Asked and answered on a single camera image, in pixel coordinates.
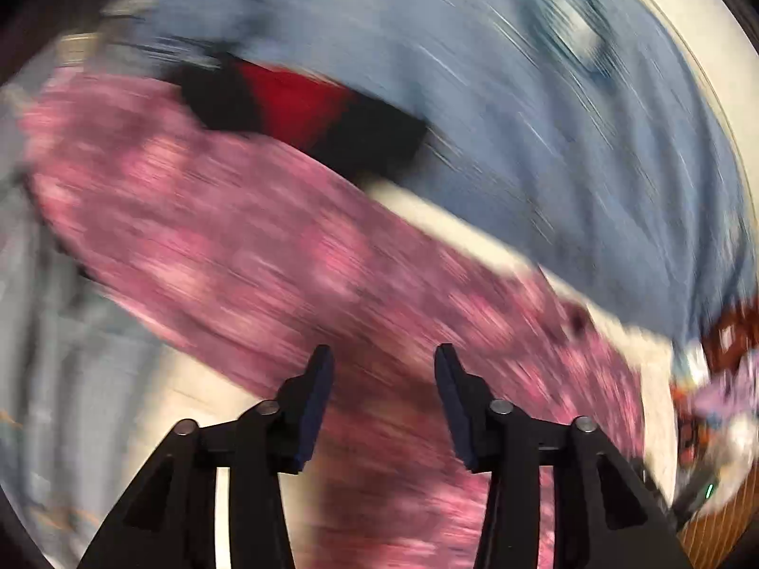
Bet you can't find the purple dotted cloth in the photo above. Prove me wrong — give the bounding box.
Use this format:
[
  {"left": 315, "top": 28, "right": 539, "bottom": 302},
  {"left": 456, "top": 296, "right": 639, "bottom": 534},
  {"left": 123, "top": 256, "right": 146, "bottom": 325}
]
[{"left": 691, "top": 349, "right": 759, "bottom": 428}]

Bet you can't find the purple floral cloth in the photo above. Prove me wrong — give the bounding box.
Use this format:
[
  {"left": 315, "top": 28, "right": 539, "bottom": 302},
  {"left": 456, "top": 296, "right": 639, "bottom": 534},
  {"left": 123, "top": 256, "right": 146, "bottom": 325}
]
[{"left": 20, "top": 68, "right": 650, "bottom": 569}]

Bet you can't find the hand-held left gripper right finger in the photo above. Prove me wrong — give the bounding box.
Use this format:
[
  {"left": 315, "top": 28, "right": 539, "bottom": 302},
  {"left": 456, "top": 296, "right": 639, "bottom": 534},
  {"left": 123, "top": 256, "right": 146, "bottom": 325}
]
[{"left": 434, "top": 342, "right": 694, "bottom": 569}]

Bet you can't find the pale blue bed sheet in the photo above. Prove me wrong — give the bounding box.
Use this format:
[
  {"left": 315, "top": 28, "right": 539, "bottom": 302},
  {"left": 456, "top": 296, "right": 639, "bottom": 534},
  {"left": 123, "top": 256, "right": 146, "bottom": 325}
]
[{"left": 0, "top": 89, "right": 173, "bottom": 552}]

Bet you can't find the blue plaid blanket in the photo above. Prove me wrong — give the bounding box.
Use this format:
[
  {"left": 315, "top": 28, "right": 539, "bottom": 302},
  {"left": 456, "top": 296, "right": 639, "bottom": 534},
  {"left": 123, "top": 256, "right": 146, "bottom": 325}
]
[{"left": 101, "top": 0, "right": 757, "bottom": 345}]

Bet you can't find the red plastic bag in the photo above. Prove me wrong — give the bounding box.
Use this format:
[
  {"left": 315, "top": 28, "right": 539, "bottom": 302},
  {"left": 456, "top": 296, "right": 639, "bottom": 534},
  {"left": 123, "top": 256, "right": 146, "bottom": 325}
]
[{"left": 700, "top": 299, "right": 759, "bottom": 374}]

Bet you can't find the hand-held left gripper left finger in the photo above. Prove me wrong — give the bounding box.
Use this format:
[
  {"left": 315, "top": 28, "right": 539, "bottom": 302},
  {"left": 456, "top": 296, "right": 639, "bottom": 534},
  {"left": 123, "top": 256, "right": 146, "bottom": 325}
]
[{"left": 77, "top": 344, "right": 336, "bottom": 569}]

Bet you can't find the black and red garment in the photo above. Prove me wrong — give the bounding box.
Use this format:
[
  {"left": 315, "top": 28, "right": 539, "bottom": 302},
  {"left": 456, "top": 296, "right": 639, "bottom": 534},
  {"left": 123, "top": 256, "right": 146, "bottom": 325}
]
[{"left": 169, "top": 56, "right": 428, "bottom": 175}]

